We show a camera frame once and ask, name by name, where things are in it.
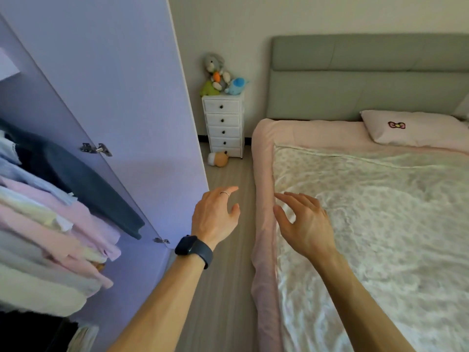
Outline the person's left hand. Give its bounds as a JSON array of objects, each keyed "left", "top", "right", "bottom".
[{"left": 191, "top": 186, "right": 241, "bottom": 250}]

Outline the person's right hand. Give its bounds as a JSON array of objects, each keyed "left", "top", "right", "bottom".
[{"left": 273, "top": 191, "right": 336, "bottom": 261}]

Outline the person's right forearm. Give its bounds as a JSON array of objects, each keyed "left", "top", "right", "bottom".
[{"left": 307, "top": 250, "right": 417, "bottom": 352}]

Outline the person's left forearm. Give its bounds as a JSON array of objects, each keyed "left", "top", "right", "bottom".
[{"left": 108, "top": 253, "right": 206, "bottom": 352}]

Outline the pink bed sheet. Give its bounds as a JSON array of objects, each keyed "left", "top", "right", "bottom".
[{"left": 251, "top": 118, "right": 469, "bottom": 352}]

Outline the black smartwatch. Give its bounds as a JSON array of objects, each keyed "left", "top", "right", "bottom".
[{"left": 174, "top": 235, "right": 214, "bottom": 270}]

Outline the white chest of drawers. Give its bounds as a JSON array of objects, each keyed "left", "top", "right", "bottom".
[{"left": 202, "top": 92, "right": 245, "bottom": 159}]

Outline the floral white quilt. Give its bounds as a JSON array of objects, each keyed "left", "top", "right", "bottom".
[{"left": 273, "top": 144, "right": 469, "bottom": 352}]

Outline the green plush toy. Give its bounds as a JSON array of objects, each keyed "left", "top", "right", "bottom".
[{"left": 200, "top": 81, "right": 222, "bottom": 98}]

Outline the blue plush toy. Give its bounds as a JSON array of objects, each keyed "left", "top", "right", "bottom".
[{"left": 224, "top": 77, "right": 250, "bottom": 96}]

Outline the purple wardrobe door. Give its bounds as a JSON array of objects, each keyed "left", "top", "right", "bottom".
[{"left": 0, "top": 0, "right": 210, "bottom": 246}]

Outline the grey elephant plush toy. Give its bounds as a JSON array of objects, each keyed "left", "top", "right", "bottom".
[{"left": 204, "top": 53, "right": 233, "bottom": 91}]

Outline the dark blue hanging garment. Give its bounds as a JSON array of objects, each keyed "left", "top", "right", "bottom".
[{"left": 0, "top": 118, "right": 146, "bottom": 240}]

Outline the pink pillow with bow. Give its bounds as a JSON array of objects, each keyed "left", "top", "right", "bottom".
[{"left": 360, "top": 110, "right": 469, "bottom": 155}]

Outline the grey-green upholstered headboard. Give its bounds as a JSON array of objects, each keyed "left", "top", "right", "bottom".
[{"left": 266, "top": 34, "right": 469, "bottom": 121}]

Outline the row of pastel hanging clothes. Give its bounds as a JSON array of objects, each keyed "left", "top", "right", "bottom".
[{"left": 0, "top": 130, "right": 122, "bottom": 317}]

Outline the purple wardrobe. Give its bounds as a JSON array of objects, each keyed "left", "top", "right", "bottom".
[{"left": 0, "top": 14, "right": 173, "bottom": 352}]

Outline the black garment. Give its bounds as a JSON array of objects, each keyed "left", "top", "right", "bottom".
[{"left": 0, "top": 309, "right": 79, "bottom": 352}]

